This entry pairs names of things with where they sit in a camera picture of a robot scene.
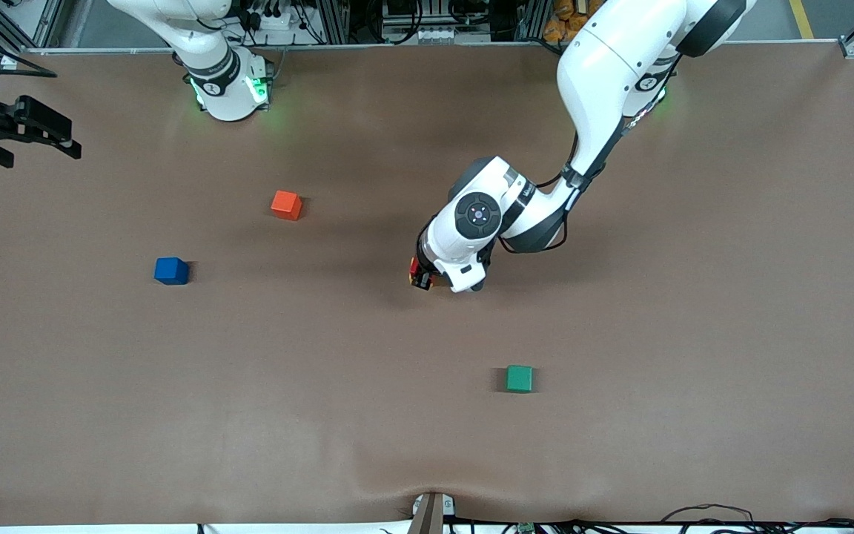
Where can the green wooden cube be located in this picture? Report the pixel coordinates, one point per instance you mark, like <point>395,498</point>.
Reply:
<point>520,378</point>

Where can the yellow wooden cube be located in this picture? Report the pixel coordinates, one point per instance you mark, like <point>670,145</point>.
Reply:
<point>431,280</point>

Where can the red wooden cube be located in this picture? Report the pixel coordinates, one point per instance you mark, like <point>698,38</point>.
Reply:
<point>414,265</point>

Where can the blue wooden cube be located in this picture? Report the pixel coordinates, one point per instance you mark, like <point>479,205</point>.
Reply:
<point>171,271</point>

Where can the white connector block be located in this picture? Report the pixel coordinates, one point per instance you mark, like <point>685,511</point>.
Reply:
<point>436,35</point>

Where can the white power strip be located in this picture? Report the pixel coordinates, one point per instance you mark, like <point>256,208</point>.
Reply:
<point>279,21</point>

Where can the brown table mat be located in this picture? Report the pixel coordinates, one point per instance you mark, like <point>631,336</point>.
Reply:
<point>427,415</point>

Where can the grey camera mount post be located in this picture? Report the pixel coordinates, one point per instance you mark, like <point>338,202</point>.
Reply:
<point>427,515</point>

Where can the pile of orange bags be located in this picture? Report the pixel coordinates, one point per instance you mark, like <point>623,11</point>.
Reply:
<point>564,22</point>

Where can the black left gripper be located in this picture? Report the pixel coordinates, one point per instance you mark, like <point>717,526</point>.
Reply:
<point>422,250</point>

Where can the orange wooden cube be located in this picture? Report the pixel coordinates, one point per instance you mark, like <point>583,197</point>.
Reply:
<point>286,206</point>

